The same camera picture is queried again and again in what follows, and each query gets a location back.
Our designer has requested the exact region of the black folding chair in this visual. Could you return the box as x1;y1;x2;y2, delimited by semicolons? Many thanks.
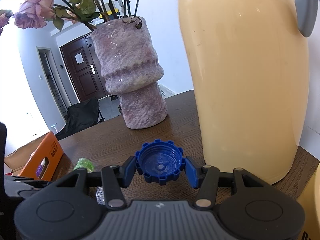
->
55;98;105;141

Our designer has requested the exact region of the pink textured vase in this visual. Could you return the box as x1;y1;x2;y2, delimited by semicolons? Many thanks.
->
91;16;168;129

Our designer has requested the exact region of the yellow thermos jug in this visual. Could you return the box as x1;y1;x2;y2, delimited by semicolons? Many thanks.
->
178;0;309;184

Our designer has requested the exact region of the blue bottle cap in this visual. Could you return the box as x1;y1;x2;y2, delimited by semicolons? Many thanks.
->
135;139;185;186

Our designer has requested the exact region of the yellow mug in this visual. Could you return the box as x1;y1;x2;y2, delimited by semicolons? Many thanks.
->
297;166;320;240

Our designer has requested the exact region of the orange cardboard box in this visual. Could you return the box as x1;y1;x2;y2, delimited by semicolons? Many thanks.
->
4;132;63;181

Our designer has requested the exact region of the green liquid bottle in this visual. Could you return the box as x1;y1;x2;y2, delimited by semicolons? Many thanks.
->
73;158;95;172

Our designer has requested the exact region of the dark brown door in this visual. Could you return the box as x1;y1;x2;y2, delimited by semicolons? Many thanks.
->
60;34;109;102

